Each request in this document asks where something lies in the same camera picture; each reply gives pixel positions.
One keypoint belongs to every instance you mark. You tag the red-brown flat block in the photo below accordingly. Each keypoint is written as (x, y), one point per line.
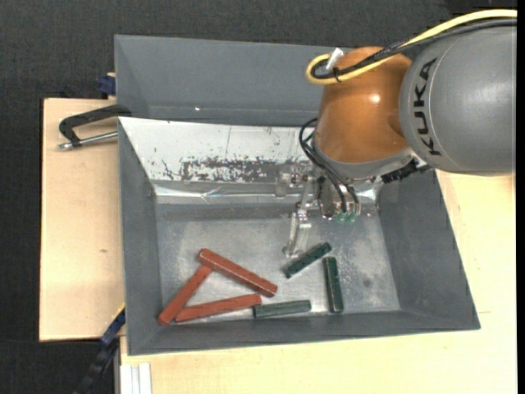
(184, 296)
(217, 308)
(238, 272)

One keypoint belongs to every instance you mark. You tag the black cylinder on white bracket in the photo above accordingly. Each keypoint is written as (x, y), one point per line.
(397, 174)

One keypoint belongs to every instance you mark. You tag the pale wood flat board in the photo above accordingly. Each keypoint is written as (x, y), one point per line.
(78, 220)

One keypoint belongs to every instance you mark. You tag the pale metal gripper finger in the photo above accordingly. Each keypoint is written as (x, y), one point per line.
(305, 240)
(292, 232)

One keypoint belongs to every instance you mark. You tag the grey metal bin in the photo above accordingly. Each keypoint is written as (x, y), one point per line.
(205, 228)

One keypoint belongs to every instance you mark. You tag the dark green flat block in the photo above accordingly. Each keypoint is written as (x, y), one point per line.
(332, 285)
(281, 309)
(307, 260)

